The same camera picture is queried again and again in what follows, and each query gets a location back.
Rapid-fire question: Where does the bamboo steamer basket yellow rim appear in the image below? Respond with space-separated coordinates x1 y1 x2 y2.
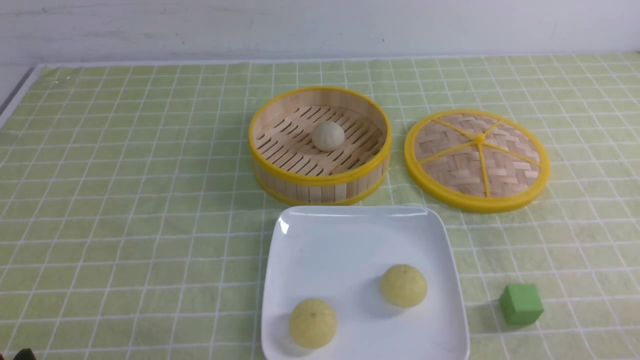
247 86 393 206

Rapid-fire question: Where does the green checkered tablecloth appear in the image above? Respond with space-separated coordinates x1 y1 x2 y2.
0 53 640 360

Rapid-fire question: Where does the white square plate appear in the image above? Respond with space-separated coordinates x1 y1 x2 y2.
261 206 470 360

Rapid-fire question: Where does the yellow steamed bun right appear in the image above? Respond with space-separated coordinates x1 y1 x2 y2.
380 264 428 309

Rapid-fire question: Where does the woven bamboo steamer lid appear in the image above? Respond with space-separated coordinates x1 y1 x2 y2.
403 109 551 214

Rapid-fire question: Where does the yellow steamed bun left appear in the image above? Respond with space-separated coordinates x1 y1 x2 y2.
289 298 338 349

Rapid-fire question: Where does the green cube block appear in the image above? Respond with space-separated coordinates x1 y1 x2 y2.
499 283 545 326

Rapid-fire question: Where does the yellow steamed bun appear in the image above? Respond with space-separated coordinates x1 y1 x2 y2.
380 264 428 309
289 298 338 349

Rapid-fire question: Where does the white steamed bun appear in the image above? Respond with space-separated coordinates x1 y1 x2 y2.
311 121 346 153

